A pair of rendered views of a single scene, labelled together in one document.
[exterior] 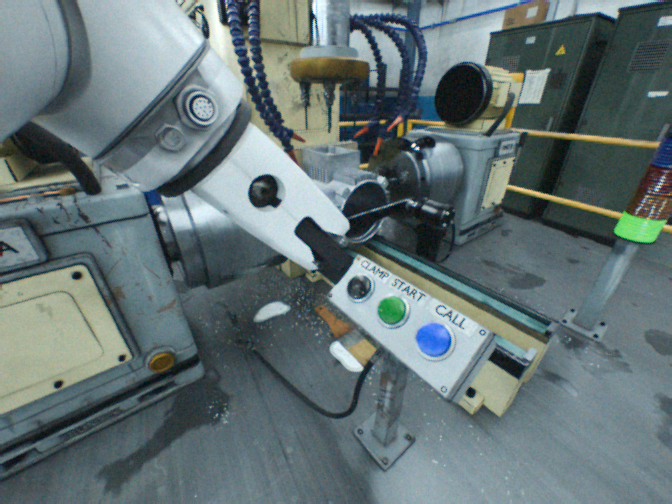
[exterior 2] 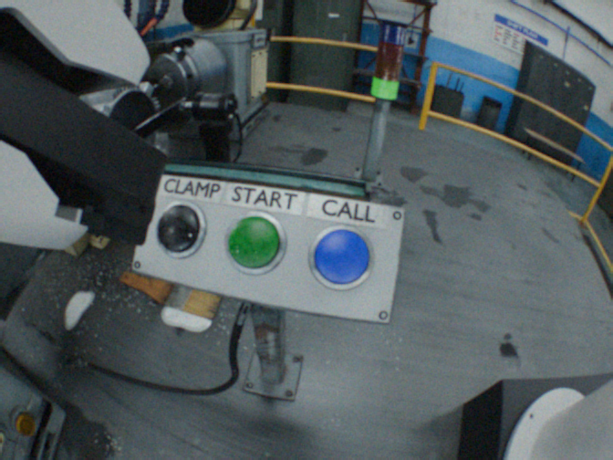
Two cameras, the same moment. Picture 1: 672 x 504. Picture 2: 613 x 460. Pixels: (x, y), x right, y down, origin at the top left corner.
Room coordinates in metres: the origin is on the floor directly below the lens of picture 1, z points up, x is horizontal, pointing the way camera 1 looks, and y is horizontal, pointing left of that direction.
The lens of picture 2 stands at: (0.12, 0.01, 1.18)
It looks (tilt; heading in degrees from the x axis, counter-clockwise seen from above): 41 degrees down; 314
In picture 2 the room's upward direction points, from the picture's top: 5 degrees clockwise
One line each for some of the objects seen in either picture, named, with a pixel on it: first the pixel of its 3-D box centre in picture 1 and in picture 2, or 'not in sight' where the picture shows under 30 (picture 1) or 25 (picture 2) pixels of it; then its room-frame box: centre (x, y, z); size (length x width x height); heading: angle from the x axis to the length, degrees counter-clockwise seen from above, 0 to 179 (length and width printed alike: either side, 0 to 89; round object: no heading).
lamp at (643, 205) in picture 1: (651, 203); (387, 69); (0.47, -0.58, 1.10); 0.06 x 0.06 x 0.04
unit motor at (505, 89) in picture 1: (482, 132); (233, 32); (1.08, -0.53, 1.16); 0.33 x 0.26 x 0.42; 128
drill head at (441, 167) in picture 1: (418, 175); (181, 78); (0.92, -0.27, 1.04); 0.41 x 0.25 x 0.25; 128
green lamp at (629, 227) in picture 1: (638, 226); (384, 88); (0.47, -0.58, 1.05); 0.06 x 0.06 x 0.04
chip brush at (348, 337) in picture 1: (342, 331); (165, 291); (0.45, -0.02, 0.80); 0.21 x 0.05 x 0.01; 36
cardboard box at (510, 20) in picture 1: (527, 19); not in sight; (3.79, -2.10, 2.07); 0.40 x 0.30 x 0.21; 23
